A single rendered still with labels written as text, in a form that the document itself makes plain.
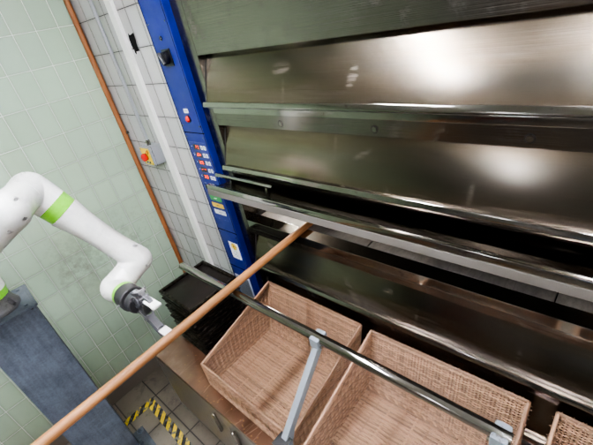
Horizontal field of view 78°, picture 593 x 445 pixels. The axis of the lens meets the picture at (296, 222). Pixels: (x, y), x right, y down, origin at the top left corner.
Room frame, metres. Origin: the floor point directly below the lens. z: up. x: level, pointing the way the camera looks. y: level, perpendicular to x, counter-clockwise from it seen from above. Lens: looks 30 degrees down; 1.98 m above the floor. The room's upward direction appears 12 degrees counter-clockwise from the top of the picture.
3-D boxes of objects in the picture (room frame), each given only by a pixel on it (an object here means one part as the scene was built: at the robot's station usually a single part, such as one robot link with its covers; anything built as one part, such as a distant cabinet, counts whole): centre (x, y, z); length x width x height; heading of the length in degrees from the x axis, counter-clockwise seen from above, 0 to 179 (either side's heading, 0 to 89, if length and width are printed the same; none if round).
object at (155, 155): (1.91, 0.66, 1.46); 0.10 x 0.07 x 0.10; 43
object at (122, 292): (1.08, 0.65, 1.19); 0.12 x 0.06 x 0.09; 134
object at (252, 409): (1.08, 0.19, 0.72); 0.56 x 0.49 x 0.28; 42
